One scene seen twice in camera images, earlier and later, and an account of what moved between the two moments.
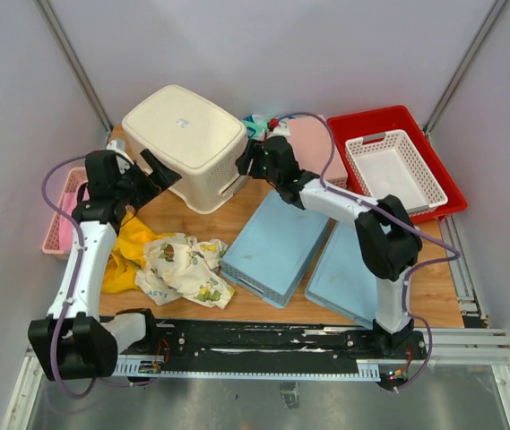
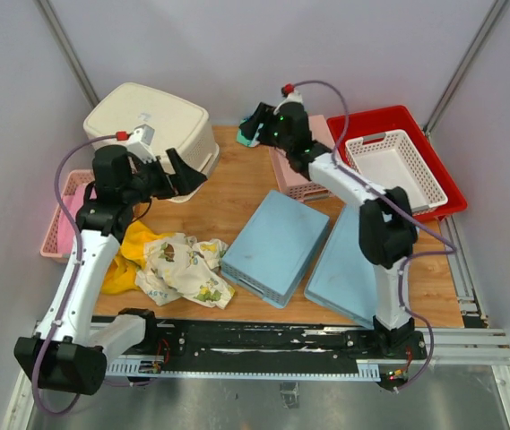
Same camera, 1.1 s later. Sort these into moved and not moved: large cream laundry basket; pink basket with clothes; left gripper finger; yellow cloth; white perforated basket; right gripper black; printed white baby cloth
Moved: large cream laundry basket; left gripper finger; right gripper black
Not moved: pink basket with clothes; printed white baby cloth; white perforated basket; yellow cloth
